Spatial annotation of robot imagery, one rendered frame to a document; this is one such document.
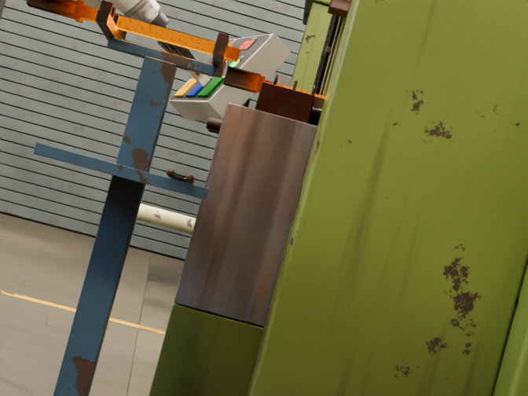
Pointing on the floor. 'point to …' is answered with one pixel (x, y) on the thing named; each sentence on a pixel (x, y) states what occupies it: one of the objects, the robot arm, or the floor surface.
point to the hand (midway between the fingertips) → (198, 74)
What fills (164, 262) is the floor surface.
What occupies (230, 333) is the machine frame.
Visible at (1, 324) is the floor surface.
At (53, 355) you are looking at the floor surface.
